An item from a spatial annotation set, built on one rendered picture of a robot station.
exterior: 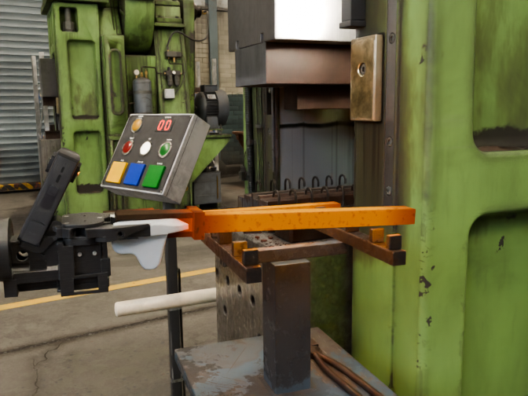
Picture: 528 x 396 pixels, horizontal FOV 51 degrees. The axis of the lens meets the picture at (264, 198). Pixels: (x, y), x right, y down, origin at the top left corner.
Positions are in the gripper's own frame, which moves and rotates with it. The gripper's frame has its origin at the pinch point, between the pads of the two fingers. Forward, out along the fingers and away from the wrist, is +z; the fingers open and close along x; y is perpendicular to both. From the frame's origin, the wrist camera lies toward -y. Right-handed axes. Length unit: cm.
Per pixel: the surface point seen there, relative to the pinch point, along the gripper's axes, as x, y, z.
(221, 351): -27.2, 31.6, 12.5
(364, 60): -36, -22, 46
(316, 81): -59, -19, 45
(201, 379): -17.7, 31.4, 6.6
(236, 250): -2.0, 5.2, 8.2
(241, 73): -73, -21, 31
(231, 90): -936, -30, 275
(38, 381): -189, 112, -31
